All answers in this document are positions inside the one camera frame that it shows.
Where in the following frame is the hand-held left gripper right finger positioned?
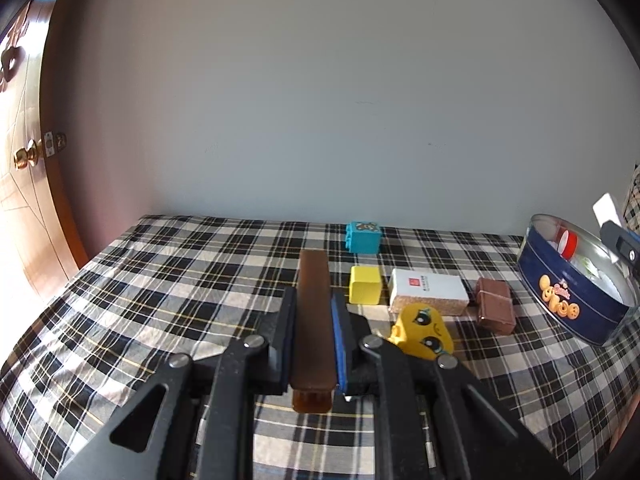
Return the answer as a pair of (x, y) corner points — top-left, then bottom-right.
(330, 292), (571, 480)

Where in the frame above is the red and white small container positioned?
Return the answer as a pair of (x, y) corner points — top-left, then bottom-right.
(556, 227), (579, 260)

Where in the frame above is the round dark blue cookie tin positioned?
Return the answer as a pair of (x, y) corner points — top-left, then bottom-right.
(516, 213), (640, 347)

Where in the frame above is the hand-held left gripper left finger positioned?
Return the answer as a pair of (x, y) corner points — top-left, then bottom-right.
(52, 287), (301, 480)

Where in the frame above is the brown rectangular bar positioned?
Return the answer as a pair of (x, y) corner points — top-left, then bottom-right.
(289, 250), (337, 413)

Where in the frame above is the yellow cube block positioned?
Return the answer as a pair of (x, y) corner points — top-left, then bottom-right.
(349, 266), (383, 306)

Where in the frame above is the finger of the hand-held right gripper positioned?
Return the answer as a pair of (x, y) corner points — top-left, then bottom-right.
(600, 221), (640, 278)

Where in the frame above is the teal toy block bear print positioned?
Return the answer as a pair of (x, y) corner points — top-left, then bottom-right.
(345, 221), (383, 255)

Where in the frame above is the yellow toy with cartoon eyes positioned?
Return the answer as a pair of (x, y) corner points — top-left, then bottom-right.
(390, 302), (456, 359)

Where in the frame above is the plaid pillow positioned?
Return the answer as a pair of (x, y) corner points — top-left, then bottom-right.
(622, 162), (640, 233)

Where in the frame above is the wooden door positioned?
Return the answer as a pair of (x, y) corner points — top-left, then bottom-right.
(0, 0), (92, 308)

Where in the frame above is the black and white plaid sheet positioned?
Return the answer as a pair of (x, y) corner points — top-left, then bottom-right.
(0, 215), (640, 480)

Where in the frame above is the brown chocolate-shaped block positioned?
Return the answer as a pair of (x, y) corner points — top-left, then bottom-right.
(472, 277), (517, 335)

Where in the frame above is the metal door latch plate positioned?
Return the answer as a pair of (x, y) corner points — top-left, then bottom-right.
(44, 130), (67, 157)

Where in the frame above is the white box with cork base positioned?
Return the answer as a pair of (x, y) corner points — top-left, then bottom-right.
(389, 268), (471, 317)

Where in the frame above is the brass door knob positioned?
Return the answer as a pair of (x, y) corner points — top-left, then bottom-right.
(14, 137), (44, 172)

